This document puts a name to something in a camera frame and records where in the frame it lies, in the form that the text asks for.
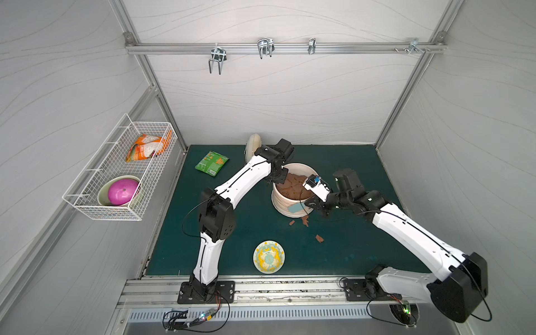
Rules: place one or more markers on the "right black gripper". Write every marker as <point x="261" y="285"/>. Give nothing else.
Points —
<point x="316" y="201"/>

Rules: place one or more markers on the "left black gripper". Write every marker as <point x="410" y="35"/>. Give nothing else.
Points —
<point x="278" y="174"/>

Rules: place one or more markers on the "white ceramic pot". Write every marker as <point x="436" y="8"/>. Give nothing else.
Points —
<point x="288" y="206"/>

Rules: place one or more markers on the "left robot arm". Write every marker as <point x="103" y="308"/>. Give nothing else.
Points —
<point x="216" y="217"/>

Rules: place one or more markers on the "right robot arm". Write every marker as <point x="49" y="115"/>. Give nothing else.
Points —
<point x="457" y="282"/>

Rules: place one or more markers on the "brown clay mud lump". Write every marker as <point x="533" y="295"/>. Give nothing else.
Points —
<point x="293" y="188"/>

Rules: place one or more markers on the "cream plate on edge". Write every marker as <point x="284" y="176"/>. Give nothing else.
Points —
<point x="254" y="142"/>

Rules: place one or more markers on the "green snack packet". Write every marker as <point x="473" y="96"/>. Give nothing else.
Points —
<point x="212" y="163"/>

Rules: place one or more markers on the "green table mat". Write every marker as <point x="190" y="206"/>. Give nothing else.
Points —
<point x="352" y="245"/>

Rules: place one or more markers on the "yellow teal patterned bowl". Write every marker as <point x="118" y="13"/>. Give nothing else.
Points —
<point x="269" y="257"/>

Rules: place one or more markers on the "metal loop hook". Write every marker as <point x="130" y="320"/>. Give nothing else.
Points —
<point x="266" y="47"/>

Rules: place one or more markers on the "small metal clip hook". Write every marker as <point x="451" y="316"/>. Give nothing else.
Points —
<point x="311" y="46"/>

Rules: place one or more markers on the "orange white snack bag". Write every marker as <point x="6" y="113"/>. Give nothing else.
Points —
<point x="148" y="146"/>

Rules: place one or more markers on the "double metal hook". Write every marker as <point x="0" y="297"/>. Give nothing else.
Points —
<point x="218" y="57"/>

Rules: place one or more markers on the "right base wiring bundle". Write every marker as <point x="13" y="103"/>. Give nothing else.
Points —
<point x="398" y="312"/>

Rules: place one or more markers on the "base wiring bundle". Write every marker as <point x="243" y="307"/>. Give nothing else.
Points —
<point x="398" y="312"/>
<point x="188" y="320"/>

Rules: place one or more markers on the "left base wiring bundle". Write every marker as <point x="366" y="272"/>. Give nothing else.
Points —
<point x="188" y="320"/>

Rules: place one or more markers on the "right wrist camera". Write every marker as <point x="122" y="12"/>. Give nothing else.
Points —
<point x="317" y="186"/>

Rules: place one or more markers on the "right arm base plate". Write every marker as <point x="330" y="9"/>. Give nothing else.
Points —
<point x="357" y="290"/>

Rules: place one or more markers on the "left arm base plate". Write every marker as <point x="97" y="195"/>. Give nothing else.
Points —
<point x="194" y="292"/>

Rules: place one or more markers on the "white wire wall basket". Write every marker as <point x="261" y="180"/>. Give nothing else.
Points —
<point x="109" y="163"/>

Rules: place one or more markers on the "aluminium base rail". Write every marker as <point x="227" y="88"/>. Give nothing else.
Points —
<point x="248" y="291"/>

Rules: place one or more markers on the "metal bracket hook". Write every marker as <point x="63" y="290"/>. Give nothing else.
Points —
<point x="413" y="48"/>

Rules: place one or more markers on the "aluminium top rail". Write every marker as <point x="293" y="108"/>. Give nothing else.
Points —
<point x="280" y="48"/>

